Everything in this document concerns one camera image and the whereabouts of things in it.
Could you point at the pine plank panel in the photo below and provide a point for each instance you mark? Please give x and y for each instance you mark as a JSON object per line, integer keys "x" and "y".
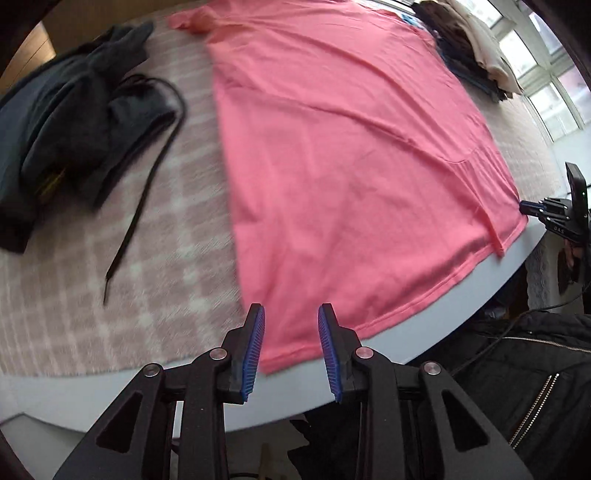
{"x": 27, "y": 55}

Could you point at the person's black jacket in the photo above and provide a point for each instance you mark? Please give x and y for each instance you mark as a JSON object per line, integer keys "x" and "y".
{"x": 531, "y": 392}

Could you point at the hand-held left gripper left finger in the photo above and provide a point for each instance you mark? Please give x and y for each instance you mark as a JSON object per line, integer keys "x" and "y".
{"x": 254, "y": 355}

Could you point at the large light brown board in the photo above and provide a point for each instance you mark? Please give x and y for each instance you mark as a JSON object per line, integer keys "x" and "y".
{"x": 92, "y": 11}

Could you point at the white framed window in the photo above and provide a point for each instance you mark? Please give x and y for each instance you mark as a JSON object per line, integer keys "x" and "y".
{"x": 535, "y": 87}

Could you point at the pink t-shirt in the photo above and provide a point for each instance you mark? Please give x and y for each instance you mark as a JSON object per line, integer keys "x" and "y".
{"x": 346, "y": 161}

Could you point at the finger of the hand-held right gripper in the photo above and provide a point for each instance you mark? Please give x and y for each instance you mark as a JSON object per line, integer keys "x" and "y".
{"x": 542, "y": 215}
{"x": 535, "y": 205}

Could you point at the pink plaid blanket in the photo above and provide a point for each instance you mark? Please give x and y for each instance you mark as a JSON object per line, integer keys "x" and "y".
{"x": 161, "y": 277}

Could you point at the person's right hand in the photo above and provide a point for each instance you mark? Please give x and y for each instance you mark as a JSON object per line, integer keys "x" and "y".
{"x": 570, "y": 267}

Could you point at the stack of folded clothes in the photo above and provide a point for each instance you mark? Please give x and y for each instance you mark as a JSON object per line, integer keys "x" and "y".
{"x": 461, "y": 46}

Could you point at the white lace cloth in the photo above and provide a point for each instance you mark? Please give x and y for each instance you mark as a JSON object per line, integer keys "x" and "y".
{"x": 540, "y": 277}

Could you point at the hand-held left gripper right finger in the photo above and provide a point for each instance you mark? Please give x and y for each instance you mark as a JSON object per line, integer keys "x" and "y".
{"x": 328, "y": 355}

